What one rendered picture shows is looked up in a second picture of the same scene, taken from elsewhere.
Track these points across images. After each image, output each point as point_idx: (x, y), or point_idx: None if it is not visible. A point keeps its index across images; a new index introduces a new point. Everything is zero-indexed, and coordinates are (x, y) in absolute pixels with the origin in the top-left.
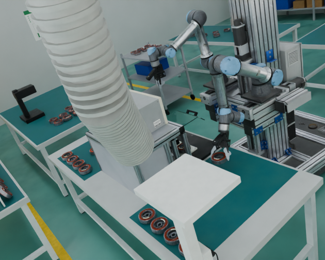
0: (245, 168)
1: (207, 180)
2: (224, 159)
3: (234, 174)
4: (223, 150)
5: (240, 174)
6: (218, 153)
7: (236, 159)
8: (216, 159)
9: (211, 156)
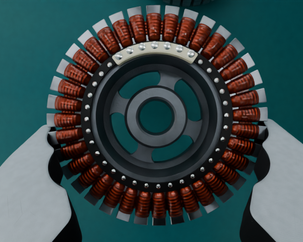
0: None
1: None
2: (53, 95)
3: (33, 87)
4: (64, 211)
5: None
6: (193, 174)
7: (102, 232)
8: (148, 42)
9: (255, 90)
